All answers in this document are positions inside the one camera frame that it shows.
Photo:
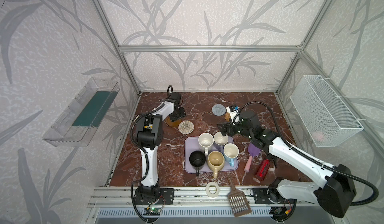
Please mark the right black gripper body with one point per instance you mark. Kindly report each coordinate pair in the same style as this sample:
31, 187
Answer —
229, 128

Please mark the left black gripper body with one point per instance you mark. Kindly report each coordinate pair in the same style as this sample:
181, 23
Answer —
177, 114

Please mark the multicolour woven round coaster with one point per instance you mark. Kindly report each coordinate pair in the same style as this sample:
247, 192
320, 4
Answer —
186, 127

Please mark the purple mug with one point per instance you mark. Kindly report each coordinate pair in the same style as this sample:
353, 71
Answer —
220, 141

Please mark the grey woven round coaster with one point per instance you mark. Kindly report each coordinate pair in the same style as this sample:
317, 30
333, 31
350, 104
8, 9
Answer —
219, 110

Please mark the white speckled mug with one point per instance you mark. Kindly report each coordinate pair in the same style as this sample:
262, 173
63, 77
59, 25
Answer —
206, 142

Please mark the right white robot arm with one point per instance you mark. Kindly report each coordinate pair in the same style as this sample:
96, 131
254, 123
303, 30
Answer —
333, 188

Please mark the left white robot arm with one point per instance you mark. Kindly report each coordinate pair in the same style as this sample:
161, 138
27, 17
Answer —
147, 134

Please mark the purple pink spatula scoop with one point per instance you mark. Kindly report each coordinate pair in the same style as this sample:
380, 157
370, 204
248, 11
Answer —
253, 152

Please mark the light blue mug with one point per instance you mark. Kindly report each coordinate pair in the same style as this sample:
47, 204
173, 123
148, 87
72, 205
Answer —
231, 152

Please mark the beige mug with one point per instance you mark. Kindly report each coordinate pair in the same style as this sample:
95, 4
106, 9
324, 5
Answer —
215, 162

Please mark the red bottle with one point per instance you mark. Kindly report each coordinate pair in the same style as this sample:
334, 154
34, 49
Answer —
263, 170

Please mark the black mug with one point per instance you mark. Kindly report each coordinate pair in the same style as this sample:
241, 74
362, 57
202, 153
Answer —
197, 159

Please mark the white tape roll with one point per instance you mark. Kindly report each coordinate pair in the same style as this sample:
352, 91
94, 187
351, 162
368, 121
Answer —
212, 190

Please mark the brown slotted litter scoop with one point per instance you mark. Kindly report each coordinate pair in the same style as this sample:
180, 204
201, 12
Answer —
238, 201

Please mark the green circuit board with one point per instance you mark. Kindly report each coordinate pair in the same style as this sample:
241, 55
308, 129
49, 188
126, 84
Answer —
152, 211

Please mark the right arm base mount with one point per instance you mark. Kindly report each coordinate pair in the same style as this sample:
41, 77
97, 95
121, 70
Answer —
269, 195

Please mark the white wire mesh basket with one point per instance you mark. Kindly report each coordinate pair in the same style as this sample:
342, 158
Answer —
325, 115

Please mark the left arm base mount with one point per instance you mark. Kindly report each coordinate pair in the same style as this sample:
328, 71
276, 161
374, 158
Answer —
146, 195

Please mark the clear plastic wall shelf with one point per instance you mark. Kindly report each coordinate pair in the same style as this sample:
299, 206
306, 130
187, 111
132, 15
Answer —
78, 123

